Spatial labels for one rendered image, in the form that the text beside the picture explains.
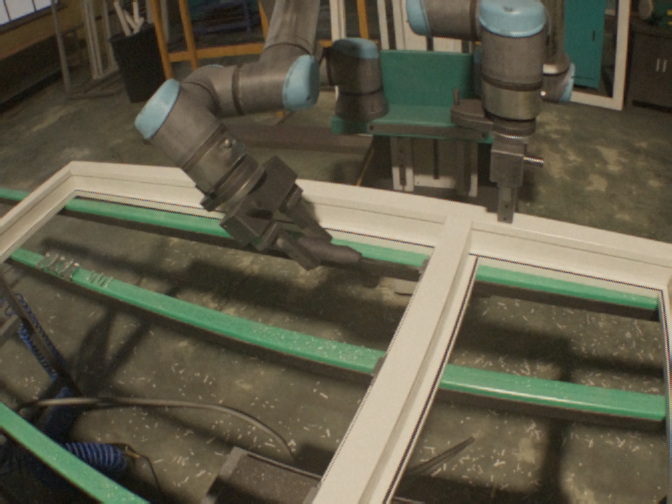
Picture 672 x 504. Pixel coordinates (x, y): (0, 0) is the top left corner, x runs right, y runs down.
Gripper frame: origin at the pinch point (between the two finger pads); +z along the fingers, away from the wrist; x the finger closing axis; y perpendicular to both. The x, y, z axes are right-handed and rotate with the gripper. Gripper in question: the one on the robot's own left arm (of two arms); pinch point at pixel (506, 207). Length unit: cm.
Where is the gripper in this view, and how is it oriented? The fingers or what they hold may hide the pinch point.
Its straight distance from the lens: 79.3
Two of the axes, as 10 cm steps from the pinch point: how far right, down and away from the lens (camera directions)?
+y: 9.1, 1.7, -3.7
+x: 3.9, -6.1, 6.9
